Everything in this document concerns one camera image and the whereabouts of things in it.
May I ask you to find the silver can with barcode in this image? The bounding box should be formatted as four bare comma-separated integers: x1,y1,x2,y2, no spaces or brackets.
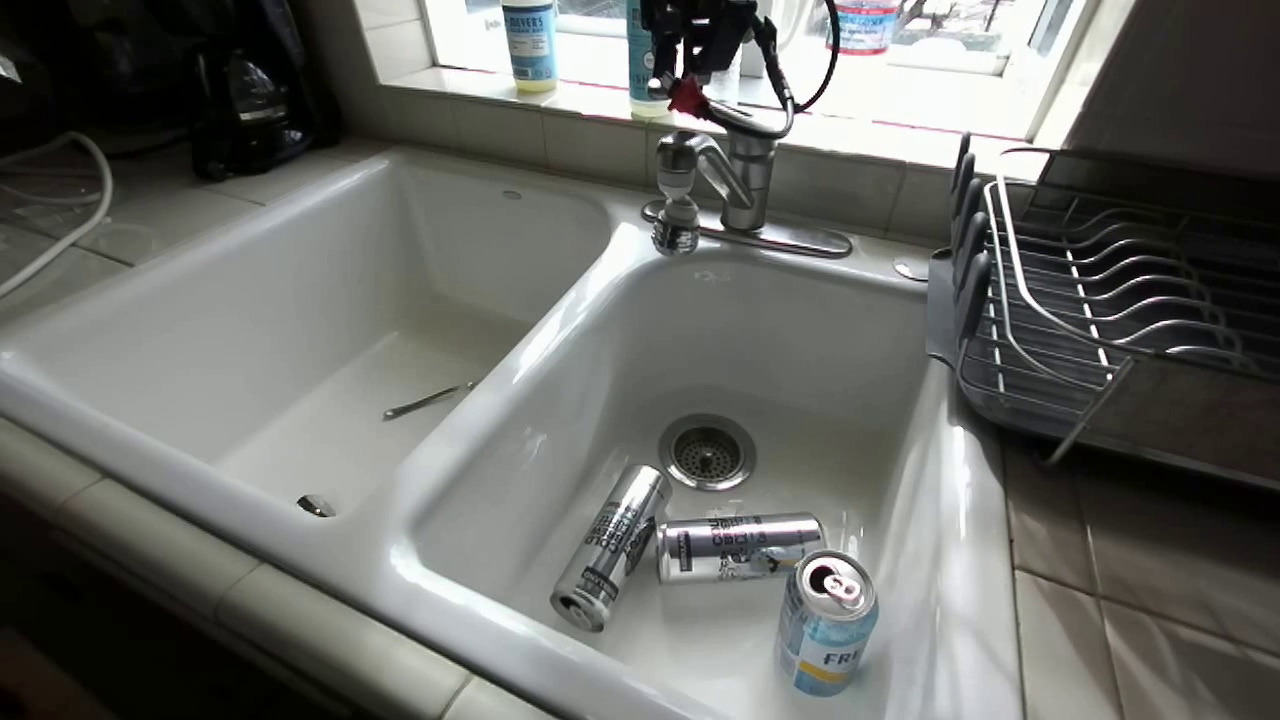
658,511,824,580

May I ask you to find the shiny silver drink can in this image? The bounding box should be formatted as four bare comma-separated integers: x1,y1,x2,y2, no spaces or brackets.
548,466,674,631

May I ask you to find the white cable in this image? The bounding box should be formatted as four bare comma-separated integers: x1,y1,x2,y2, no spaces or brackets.
0,128,121,303

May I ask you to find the silver kitchen tap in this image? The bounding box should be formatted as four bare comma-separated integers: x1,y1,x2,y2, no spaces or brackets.
642,99,854,262

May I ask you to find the white bottle blue label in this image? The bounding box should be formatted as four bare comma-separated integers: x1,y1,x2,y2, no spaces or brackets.
500,0,556,96

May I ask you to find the black coffee maker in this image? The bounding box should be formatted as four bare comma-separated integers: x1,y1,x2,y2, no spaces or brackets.
191,0,342,180

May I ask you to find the light blue opened can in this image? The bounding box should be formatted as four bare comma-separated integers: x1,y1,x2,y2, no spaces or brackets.
777,554,880,698

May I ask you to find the round metal sink drain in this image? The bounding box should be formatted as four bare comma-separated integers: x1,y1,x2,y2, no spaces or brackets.
662,413,756,491

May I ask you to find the plastic container red label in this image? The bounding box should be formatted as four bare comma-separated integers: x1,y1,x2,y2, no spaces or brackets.
838,0,902,57

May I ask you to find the teal bottle on sill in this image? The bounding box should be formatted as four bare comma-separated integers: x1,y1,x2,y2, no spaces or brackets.
625,0,665,99

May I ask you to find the white double basin sink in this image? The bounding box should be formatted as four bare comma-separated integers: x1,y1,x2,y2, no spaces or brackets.
0,153,1019,720

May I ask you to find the metal dish drying rack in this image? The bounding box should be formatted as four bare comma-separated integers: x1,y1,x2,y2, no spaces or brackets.
930,140,1280,485

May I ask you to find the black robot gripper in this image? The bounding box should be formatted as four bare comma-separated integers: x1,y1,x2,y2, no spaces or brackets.
642,0,756,84

